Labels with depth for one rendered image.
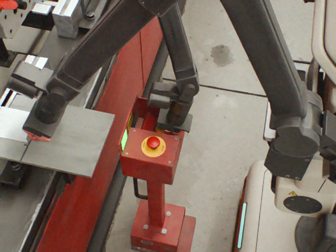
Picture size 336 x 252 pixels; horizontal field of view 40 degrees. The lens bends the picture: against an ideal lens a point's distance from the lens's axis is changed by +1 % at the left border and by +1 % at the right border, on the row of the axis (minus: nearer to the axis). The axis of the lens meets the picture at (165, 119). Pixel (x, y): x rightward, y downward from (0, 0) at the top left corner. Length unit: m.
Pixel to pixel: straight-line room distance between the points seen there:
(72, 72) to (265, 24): 0.37
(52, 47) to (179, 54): 0.47
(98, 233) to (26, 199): 0.86
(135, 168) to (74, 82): 0.57
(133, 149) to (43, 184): 0.29
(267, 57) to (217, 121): 1.67
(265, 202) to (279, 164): 0.71
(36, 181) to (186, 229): 0.99
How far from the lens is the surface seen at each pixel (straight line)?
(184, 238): 2.06
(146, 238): 1.95
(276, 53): 0.72
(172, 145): 1.37
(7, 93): 1.26
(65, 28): 1.51
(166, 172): 1.37
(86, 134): 1.14
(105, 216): 2.08
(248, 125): 2.39
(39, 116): 1.05
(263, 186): 1.90
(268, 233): 1.82
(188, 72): 1.23
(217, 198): 2.16
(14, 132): 1.18
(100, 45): 0.79
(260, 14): 0.67
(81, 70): 0.86
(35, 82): 0.96
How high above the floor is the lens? 1.94
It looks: 55 degrees down
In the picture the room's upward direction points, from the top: straight up
